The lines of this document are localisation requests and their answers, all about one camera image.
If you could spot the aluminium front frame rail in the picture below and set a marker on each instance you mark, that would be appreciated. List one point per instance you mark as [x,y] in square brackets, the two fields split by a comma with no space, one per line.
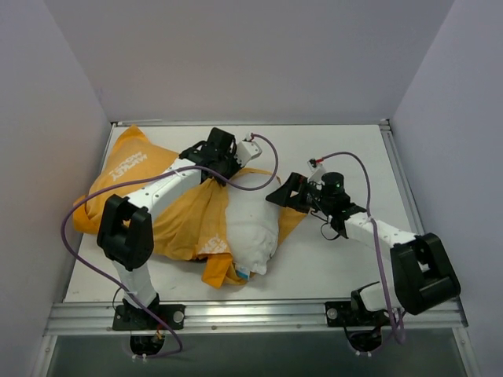
[201,317]

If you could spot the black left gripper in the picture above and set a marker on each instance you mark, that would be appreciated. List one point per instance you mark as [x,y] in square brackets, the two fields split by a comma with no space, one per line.
[222,165]

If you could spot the blue white pillow label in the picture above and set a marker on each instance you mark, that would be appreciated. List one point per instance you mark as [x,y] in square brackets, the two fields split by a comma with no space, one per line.
[242,272]

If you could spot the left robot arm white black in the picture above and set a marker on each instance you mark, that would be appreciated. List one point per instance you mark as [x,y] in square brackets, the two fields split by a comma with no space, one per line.
[126,233]

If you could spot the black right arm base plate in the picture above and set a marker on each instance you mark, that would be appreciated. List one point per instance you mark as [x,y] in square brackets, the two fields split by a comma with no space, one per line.
[343,313]

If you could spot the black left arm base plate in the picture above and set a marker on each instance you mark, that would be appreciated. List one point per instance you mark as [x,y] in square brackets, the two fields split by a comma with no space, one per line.
[129,318]

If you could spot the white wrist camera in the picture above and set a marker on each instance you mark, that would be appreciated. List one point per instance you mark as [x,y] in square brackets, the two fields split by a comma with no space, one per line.
[247,150]
[316,170]

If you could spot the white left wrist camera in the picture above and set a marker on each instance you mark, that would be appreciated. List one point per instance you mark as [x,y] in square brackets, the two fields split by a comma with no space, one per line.
[247,150]

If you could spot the aluminium back frame rail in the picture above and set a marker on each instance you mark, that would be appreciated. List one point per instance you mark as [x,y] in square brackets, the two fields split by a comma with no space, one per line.
[383,123]

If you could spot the white pillow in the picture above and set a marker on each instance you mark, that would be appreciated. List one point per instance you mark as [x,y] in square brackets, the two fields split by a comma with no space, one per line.
[252,227]

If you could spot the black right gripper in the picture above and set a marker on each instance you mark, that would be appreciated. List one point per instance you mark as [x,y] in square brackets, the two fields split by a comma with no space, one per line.
[302,195]

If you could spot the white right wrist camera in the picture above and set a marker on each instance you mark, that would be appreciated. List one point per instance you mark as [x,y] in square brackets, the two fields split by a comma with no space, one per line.
[316,170]

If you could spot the yellow Mickey Mouse pillowcase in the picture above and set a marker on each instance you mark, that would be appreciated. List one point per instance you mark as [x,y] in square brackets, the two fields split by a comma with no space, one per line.
[193,227]

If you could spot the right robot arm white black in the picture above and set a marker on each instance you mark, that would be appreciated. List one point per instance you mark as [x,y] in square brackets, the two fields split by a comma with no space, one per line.
[422,274]

